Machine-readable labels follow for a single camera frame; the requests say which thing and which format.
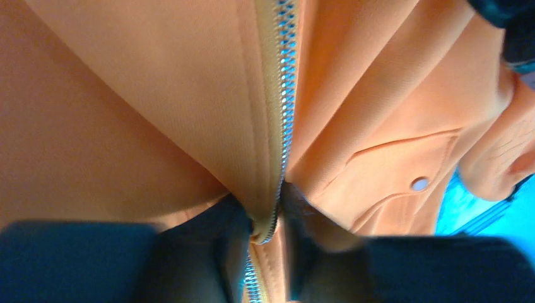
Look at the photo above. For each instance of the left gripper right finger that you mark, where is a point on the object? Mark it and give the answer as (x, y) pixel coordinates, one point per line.
(327, 263)

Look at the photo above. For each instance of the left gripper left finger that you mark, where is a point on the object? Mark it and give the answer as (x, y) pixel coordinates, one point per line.
(201, 260)

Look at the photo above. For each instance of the orange zip jacket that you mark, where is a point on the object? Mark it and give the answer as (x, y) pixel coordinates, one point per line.
(154, 111)

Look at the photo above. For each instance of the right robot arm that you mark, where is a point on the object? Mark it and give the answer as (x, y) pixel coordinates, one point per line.
(516, 17)

